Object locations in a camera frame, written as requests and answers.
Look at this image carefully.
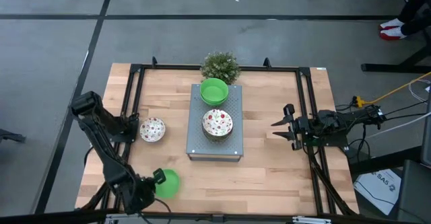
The person's leg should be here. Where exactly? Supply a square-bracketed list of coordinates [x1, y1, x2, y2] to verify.
[399, 0, 431, 25]
[400, 13, 431, 36]

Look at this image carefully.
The black diagonal beam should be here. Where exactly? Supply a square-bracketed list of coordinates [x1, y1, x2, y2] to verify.
[349, 145, 424, 177]

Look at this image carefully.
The black crossbar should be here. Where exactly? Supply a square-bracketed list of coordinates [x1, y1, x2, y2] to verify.
[0, 209, 431, 224]

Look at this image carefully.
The dark grey chair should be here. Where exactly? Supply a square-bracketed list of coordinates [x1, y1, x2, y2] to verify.
[397, 159, 431, 223]

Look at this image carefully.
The black desk leg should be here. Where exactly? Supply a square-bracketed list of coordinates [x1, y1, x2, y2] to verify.
[361, 15, 431, 73]

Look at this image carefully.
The person's red white shoe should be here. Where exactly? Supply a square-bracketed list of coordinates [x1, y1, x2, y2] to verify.
[379, 17, 405, 30]
[379, 26, 408, 42]

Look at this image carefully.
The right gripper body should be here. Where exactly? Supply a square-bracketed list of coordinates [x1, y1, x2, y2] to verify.
[283, 103, 308, 151]

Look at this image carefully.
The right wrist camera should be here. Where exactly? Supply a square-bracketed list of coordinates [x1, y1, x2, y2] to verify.
[296, 116, 310, 133]

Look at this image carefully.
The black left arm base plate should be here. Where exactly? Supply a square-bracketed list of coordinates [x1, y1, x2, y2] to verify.
[107, 116, 140, 143]

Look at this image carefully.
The black aluminium table frame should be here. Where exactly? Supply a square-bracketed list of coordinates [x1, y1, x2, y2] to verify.
[75, 56, 360, 218]

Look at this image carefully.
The grey perforated metal stand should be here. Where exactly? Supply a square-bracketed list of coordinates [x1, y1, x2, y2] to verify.
[186, 84, 244, 163]

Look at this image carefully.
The white cable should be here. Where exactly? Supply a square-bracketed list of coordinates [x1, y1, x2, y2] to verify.
[366, 112, 431, 139]

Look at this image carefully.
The dark grey furniture foot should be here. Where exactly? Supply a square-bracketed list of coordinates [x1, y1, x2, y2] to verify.
[0, 128, 27, 145]

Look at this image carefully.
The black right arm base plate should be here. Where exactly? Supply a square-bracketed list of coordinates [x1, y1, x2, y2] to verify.
[301, 129, 350, 148]

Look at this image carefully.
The grey panel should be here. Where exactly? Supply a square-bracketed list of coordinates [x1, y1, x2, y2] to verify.
[421, 92, 431, 167]

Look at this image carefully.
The yellow extension cable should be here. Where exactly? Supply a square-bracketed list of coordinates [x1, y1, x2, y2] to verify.
[364, 71, 431, 106]

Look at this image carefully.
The black left arm floor cable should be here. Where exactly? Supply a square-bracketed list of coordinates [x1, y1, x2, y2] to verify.
[83, 145, 95, 167]

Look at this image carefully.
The silver metal bracket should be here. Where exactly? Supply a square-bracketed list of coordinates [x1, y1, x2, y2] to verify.
[104, 213, 144, 224]
[292, 216, 333, 224]

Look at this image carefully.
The small green potted plant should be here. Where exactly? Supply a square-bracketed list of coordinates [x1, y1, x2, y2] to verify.
[201, 51, 242, 85]

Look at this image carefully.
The white printed paper sheet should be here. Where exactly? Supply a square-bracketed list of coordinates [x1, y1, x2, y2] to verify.
[353, 168, 402, 217]

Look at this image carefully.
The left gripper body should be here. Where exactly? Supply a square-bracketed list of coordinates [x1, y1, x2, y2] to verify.
[116, 176, 158, 215]

